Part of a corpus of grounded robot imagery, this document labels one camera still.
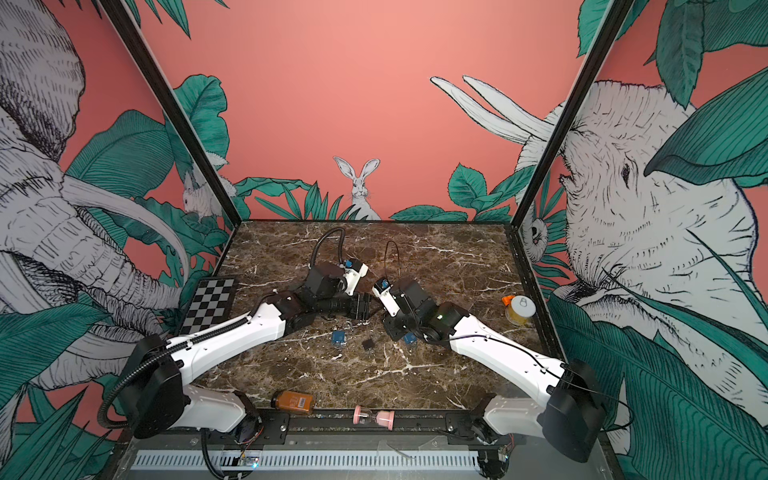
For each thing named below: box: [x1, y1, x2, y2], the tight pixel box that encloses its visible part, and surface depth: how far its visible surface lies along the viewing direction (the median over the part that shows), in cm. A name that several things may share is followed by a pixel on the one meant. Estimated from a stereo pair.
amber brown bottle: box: [271, 391, 315, 414], surface depth 76 cm
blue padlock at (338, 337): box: [332, 330, 345, 347], surface depth 91 cm
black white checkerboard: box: [179, 276, 237, 336], surface depth 95 cm
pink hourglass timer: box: [353, 405, 395, 431], surface depth 75 cm
